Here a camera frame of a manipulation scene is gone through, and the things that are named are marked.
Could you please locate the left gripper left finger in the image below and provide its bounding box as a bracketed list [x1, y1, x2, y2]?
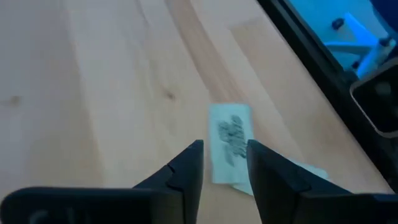
[0, 139, 205, 224]

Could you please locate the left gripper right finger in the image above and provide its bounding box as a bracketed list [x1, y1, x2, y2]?
[246, 139, 398, 224]

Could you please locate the grey laptop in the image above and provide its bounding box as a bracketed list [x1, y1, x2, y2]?
[349, 58, 398, 138]

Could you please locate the blue-lit metal stand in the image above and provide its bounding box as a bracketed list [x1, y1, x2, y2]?
[323, 12, 398, 80]

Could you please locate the black aluminium table frame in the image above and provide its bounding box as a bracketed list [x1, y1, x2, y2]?
[257, 0, 398, 194]

